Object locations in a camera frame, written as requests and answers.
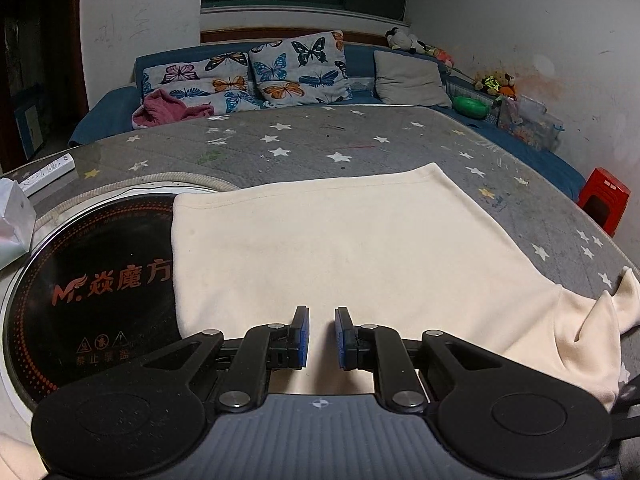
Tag pink cloth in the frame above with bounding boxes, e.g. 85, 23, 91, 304
131, 88, 216, 130

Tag grey star-printed table cover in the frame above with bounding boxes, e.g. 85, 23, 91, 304
0, 104, 640, 391

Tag white tissue pack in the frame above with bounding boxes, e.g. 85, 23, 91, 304
0, 177, 37, 269

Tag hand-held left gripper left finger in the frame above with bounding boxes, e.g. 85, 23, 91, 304
134, 305, 311, 414

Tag red plastic stool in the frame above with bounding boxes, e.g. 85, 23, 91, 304
577, 167, 632, 237

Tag beige pillow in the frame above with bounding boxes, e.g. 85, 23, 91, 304
372, 50, 454, 109

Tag clear printed storage bag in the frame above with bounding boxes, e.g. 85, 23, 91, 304
494, 94, 564, 152

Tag brown wooden door frame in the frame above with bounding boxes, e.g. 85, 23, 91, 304
0, 0, 94, 161

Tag small colourful plush toys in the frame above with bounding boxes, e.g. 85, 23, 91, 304
425, 44, 455, 69

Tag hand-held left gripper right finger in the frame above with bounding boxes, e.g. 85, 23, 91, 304
334, 306, 506, 411

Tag round black induction cooktop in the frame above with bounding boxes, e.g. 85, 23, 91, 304
0, 172, 241, 428

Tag green ball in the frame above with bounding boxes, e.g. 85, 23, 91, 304
452, 95, 489, 120

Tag butterfly print pillow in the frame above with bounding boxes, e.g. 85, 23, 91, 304
141, 52, 264, 114
248, 30, 352, 109

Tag blue sofa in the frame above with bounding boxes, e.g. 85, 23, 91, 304
67, 42, 586, 201

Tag cream cloth garment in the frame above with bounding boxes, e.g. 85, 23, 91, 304
170, 162, 640, 413

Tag black and white plush toy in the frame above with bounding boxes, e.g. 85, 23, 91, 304
385, 27, 427, 54

